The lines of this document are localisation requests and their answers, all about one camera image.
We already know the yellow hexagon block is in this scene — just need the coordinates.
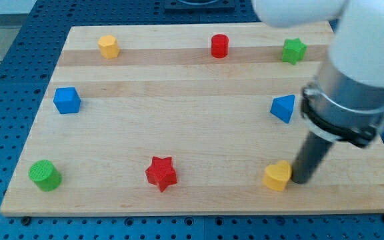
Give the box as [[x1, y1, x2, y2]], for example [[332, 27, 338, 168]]
[[97, 35, 120, 59]]

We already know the blue cube block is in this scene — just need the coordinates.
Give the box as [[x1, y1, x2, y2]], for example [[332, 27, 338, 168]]
[[53, 87, 81, 114]]

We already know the red star block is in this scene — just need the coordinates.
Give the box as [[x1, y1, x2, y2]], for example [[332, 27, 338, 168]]
[[145, 156, 177, 192]]

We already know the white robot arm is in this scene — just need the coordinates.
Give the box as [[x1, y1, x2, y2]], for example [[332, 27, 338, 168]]
[[252, 0, 384, 183]]

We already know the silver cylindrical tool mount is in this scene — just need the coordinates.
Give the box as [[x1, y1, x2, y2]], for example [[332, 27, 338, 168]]
[[301, 58, 384, 148]]

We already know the green cylinder block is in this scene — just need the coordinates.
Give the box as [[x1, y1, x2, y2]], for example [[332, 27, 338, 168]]
[[28, 159, 62, 192]]

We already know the red cylinder block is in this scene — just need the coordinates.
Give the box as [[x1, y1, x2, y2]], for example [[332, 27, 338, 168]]
[[211, 34, 229, 58]]

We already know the blue triangle block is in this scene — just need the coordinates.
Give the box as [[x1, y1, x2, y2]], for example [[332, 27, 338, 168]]
[[270, 95, 295, 123]]

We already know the green star block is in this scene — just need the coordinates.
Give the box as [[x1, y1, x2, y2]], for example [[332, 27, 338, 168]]
[[281, 38, 307, 65]]

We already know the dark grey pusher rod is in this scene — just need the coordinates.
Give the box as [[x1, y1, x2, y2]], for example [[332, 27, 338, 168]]
[[291, 132, 333, 184]]

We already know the yellow heart block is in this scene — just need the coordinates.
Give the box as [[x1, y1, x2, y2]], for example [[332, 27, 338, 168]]
[[262, 160, 292, 191]]

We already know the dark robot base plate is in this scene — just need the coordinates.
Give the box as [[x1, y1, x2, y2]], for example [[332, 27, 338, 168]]
[[162, 0, 235, 12]]

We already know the light wooden board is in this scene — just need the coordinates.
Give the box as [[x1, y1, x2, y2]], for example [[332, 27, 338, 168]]
[[0, 21, 384, 217]]

